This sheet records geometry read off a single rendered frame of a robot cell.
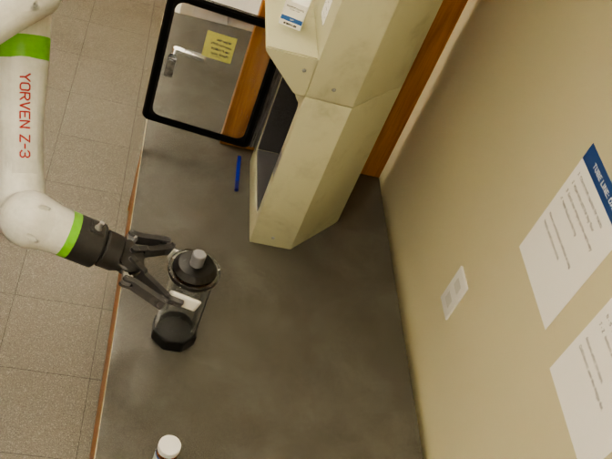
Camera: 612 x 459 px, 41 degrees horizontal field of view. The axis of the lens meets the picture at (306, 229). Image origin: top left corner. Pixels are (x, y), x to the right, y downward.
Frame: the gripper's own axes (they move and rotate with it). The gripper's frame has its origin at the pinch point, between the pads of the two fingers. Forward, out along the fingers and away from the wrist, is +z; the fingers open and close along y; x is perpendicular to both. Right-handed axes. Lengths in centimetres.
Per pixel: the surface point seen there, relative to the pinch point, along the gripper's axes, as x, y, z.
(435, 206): -22, 35, 57
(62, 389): 113, 43, 15
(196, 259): -7.9, -1.2, -3.2
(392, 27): -56, 34, 14
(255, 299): 11.4, 13.8, 23.9
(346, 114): -34, 33, 19
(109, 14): 117, 275, 7
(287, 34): -40, 40, -1
